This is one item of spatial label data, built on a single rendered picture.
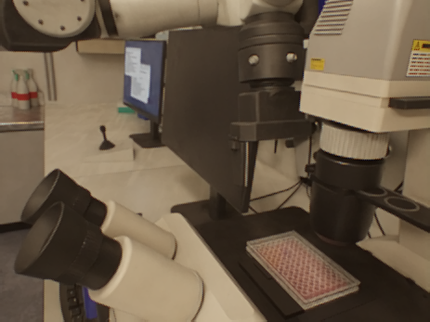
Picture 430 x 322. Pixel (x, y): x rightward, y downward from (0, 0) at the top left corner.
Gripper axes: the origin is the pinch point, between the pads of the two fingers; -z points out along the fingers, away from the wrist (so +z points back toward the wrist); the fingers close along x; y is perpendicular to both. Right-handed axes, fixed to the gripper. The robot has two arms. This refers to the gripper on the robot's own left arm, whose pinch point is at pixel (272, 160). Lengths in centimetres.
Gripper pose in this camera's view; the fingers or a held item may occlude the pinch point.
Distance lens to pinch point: 48.0
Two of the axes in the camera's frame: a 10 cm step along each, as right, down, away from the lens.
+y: -4.3, -0.8, 9.0
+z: -0.4, -9.9, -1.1
